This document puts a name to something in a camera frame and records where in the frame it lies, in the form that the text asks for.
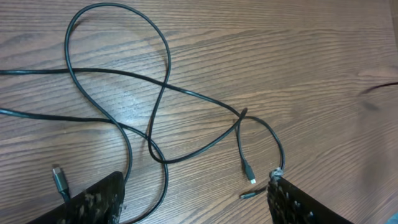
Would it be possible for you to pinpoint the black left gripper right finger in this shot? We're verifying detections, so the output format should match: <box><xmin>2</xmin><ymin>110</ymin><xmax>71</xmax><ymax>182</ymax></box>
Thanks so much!
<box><xmin>267</xmin><ymin>177</ymin><xmax>352</xmax><ymax>224</ymax></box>

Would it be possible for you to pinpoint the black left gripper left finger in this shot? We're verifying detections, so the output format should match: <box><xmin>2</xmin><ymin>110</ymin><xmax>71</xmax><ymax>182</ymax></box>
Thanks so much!
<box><xmin>29</xmin><ymin>170</ymin><xmax>125</xmax><ymax>224</ymax></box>

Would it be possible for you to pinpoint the thin black USB-C cable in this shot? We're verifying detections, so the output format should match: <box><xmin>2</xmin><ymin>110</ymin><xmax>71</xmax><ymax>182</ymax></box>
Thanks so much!
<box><xmin>0</xmin><ymin>2</ymin><xmax>257</xmax><ymax>224</ymax></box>

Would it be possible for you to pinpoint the braided black USB-C cable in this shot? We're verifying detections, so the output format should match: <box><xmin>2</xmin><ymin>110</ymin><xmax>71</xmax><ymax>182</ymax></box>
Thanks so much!
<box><xmin>360</xmin><ymin>81</ymin><xmax>398</xmax><ymax>94</ymax></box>

